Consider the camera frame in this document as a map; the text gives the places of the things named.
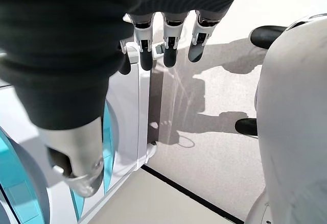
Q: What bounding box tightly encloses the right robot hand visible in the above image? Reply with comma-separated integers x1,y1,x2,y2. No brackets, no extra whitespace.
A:
0,0,247,198

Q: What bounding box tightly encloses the white medical drawer cart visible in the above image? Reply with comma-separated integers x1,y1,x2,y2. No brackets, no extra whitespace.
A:
0,42,166,224

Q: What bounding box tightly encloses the white cart caster wheel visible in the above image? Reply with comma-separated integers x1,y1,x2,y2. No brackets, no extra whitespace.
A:
152,43,166,56
147,141,158,164

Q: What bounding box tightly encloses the black left robot foot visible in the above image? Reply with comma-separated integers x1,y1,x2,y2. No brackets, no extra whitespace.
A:
234,118,259,137

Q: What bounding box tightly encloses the black robot foot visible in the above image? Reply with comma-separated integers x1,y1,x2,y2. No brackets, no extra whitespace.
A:
249,25,294,51
234,118,259,137

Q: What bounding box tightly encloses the black right robot foot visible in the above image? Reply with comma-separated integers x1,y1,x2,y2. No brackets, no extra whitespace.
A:
249,25,294,51

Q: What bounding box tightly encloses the silver right robot leg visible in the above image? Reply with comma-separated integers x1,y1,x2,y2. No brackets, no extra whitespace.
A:
244,14,327,224

